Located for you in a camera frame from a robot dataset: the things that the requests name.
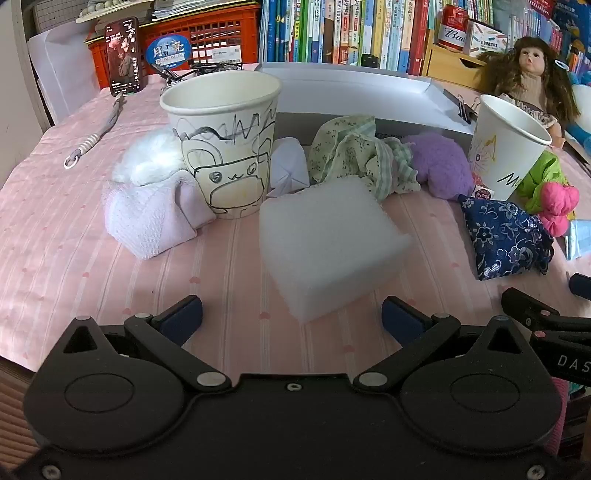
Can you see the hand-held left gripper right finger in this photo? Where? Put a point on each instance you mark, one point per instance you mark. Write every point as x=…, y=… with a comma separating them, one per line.
x=401, y=323

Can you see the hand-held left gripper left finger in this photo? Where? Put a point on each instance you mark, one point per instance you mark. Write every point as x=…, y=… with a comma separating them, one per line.
x=182, y=318

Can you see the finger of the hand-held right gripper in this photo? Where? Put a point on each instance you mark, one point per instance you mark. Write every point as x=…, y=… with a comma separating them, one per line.
x=521, y=304
x=581, y=284

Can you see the navy floral pouch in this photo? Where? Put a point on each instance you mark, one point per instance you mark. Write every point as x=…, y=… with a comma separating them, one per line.
x=498, y=235

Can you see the pink and green plush flower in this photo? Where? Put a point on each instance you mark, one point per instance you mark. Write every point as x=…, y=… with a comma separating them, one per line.
x=556, y=198

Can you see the pale pink towel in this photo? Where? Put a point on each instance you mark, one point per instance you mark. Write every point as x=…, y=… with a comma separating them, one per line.
x=143, y=217

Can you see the white foam block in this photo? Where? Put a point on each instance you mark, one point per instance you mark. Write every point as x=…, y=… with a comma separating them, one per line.
x=323, y=244

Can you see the purple fluffy plush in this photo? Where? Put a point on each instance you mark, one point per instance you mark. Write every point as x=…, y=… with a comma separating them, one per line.
x=441, y=164

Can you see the white fluffy ball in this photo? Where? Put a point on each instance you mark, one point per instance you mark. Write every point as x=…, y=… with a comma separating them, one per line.
x=147, y=157

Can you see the green floral cloth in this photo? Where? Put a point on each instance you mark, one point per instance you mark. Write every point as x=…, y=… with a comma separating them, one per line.
x=351, y=152

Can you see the small white paper piece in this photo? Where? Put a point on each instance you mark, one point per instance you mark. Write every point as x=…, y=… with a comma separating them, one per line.
x=288, y=166

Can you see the grey shallow cardboard box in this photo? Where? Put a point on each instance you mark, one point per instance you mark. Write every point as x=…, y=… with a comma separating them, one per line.
x=351, y=87

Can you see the pink striped tablecloth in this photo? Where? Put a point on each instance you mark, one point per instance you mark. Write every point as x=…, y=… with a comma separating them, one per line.
x=69, y=258

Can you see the paper cup with bear drawing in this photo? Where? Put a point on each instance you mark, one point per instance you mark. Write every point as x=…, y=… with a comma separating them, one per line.
x=231, y=184

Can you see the paper cup with yellow drawing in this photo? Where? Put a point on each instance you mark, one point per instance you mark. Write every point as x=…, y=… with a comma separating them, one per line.
x=503, y=157

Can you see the black binder clip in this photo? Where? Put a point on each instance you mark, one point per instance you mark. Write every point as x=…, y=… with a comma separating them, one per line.
x=464, y=113

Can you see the blue and white plush toy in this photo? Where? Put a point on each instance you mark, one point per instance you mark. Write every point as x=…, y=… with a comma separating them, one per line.
x=582, y=81

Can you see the doll with brown hair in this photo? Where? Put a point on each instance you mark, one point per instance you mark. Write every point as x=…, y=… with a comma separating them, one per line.
x=531, y=60

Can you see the wooden drawer box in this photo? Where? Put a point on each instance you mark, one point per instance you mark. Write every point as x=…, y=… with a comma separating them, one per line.
x=450, y=67

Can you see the blue printed carton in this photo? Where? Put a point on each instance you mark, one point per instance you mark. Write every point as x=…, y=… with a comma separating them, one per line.
x=570, y=23

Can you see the white printed carton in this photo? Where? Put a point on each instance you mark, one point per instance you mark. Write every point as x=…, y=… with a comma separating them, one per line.
x=485, y=39

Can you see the round blue badge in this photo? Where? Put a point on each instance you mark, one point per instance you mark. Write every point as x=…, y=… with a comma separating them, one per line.
x=166, y=50

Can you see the smartphone with lit screen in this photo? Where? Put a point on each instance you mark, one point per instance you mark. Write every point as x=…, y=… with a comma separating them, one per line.
x=122, y=55

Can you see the red beverage can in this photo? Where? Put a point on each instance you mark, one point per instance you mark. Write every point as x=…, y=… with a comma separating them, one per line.
x=452, y=27

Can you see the red plastic crate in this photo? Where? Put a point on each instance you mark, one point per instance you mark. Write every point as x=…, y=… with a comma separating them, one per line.
x=207, y=32

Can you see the row of colourful books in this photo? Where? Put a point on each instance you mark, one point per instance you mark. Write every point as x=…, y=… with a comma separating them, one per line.
x=351, y=27

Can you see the stack of books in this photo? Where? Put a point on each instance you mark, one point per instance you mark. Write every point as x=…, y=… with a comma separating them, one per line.
x=203, y=7

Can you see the tan beaded mat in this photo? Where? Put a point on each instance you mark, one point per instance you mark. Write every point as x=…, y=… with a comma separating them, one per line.
x=101, y=7

